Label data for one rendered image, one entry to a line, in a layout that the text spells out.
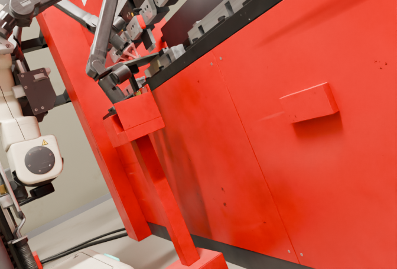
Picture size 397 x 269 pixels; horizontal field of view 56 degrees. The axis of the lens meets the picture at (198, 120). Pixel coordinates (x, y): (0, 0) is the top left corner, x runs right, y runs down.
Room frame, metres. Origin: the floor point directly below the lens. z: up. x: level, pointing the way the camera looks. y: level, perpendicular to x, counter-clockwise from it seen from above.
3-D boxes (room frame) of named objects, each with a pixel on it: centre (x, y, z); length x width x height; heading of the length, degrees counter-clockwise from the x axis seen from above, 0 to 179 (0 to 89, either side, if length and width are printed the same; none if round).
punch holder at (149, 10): (1.71, 0.00, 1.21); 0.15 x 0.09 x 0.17; 27
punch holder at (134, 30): (1.88, 0.09, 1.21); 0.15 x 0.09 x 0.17; 27
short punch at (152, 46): (1.86, 0.08, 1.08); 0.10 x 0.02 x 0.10; 27
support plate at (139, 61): (1.79, 0.21, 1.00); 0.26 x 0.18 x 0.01; 117
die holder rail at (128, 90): (2.35, 0.33, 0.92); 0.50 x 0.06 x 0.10; 27
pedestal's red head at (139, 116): (1.48, 0.25, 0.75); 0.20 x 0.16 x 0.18; 32
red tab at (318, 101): (0.88, -0.25, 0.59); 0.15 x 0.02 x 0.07; 27
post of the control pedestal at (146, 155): (1.48, 0.25, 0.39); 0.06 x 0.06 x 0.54; 32
